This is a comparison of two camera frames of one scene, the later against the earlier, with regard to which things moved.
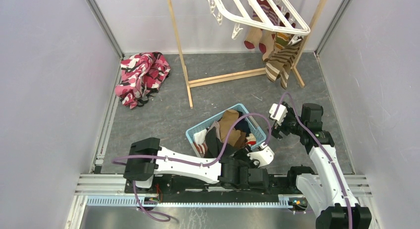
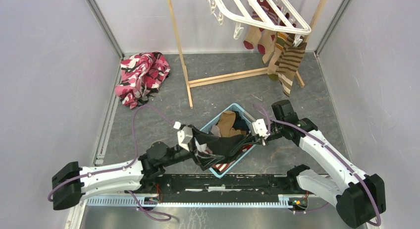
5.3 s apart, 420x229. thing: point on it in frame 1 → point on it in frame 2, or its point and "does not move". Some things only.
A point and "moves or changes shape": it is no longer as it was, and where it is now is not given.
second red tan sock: [253, 34] does not move
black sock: [213, 145] moves or changes shape
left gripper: [243, 154] → [204, 160]
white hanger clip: [236, 31] does not move
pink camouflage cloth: [141, 75] does not move
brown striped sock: [280, 63] moves or changes shape
